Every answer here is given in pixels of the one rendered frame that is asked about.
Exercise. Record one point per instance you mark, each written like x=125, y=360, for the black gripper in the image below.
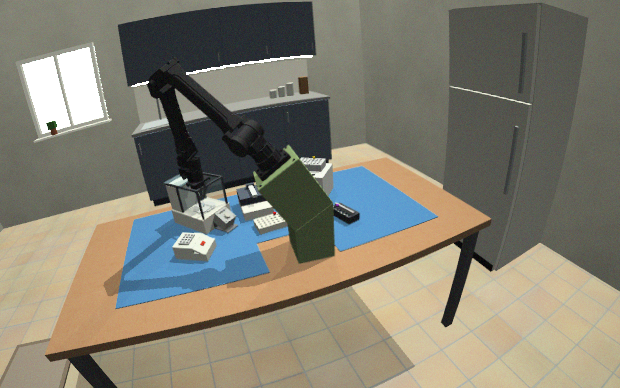
x=198, y=179

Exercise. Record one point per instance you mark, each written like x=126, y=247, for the white block with rows of round holes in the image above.
x=197, y=246

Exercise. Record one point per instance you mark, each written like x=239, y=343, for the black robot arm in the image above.
x=247, y=140

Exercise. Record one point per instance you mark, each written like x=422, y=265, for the blue bench mat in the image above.
x=151, y=271

